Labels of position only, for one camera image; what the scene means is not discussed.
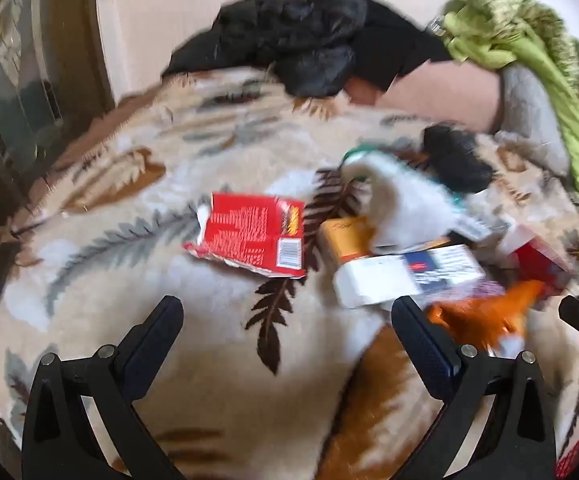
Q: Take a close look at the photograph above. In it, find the black plastic bag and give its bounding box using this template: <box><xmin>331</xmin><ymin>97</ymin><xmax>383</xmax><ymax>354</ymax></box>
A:
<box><xmin>422</xmin><ymin>124</ymin><xmax>495</xmax><ymax>193</ymax></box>

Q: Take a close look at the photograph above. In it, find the black cloth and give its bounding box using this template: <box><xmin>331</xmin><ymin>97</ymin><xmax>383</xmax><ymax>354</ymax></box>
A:
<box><xmin>349</xmin><ymin>0</ymin><xmax>453</xmax><ymax>88</ymax></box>

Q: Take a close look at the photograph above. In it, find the green cord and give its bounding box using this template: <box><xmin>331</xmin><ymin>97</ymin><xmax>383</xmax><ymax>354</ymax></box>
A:
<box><xmin>342</xmin><ymin>144</ymin><xmax>383</xmax><ymax>166</ymax></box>

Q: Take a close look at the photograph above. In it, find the yellow box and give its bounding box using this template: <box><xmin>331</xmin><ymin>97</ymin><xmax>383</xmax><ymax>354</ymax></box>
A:
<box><xmin>318</xmin><ymin>216</ymin><xmax>377</xmax><ymax>266</ymax></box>

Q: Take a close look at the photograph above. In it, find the leaf print blanket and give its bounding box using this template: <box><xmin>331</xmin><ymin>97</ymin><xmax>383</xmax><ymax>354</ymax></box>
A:
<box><xmin>0</xmin><ymin>67</ymin><xmax>579</xmax><ymax>480</ymax></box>

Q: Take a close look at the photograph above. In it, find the black puffer jacket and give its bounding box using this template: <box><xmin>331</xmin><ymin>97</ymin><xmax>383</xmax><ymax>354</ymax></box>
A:
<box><xmin>162</xmin><ymin>0</ymin><xmax>370</xmax><ymax>98</ymax></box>

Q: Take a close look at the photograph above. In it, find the torn red box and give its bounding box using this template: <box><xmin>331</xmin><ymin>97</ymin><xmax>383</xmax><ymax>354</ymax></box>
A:
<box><xmin>183</xmin><ymin>192</ymin><xmax>307</xmax><ymax>278</ymax></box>

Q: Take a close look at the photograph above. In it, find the small red box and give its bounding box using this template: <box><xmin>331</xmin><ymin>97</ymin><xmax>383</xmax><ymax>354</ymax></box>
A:
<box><xmin>499</xmin><ymin>225</ymin><xmax>577</xmax><ymax>301</ymax></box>

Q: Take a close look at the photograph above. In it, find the green patterned blanket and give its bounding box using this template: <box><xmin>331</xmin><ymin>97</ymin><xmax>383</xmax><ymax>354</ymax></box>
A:
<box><xmin>439</xmin><ymin>0</ymin><xmax>579</xmax><ymax>221</ymax></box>

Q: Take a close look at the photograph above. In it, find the teal packet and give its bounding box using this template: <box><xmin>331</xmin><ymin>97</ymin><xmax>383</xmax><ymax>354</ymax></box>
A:
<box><xmin>434</xmin><ymin>180</ymin><xmax>465</xmax><ymax>216</ymax></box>

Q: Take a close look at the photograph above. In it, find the pink and brown sofa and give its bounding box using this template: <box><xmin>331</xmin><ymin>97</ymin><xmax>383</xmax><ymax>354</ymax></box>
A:
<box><xmin>347</xmin><ymin>60</ymin><xmax>505</xmax><ymax>133</ymax></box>

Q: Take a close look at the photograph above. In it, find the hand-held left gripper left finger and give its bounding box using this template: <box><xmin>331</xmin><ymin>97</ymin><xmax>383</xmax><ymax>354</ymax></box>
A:
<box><xmin>22</xmin><ymin>295</ymin><xmax>185</xmax><ymax>480</ymax></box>

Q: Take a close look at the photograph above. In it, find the orange wrapper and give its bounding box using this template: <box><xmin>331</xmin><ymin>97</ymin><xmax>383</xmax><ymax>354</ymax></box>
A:
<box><xmin>427</xmin><ymin>280</ymin><xmax>545</xmax><ymax>356</ymax></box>

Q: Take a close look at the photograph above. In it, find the clear plastic bottle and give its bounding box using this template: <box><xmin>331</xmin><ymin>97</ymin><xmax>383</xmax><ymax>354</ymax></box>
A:
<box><xmin>427</xmin><ymin>15</ymin><xmax>453</xmax><ymax>38</ymax></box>

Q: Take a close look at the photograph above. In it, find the wooden door frame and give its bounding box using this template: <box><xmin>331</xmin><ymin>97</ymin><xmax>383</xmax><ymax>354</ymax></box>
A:
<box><xmin>0</xmin><ymin>0</ymin><xmax>115</xmax><ymax>241</ymax></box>

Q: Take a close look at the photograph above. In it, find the grey quilted pillow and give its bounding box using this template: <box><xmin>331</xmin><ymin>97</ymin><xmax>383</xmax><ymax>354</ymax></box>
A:
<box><xmin>494</xmin><ymin>62</ymin><xmax>575</xmax><ymax>176</ymax></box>

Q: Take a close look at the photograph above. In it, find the blue and white box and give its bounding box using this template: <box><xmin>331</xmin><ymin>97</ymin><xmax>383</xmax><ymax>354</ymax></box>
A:
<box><xmin>333</xmin><ymin>245</ymin><xmax>487</xmax><ymax>309</ymax></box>

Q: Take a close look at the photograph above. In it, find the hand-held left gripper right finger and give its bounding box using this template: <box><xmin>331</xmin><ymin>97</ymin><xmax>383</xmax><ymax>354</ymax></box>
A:
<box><xmin>391</xmin><ymin>295</ymin><xmax>557</xmax><ymax>480</ymax></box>

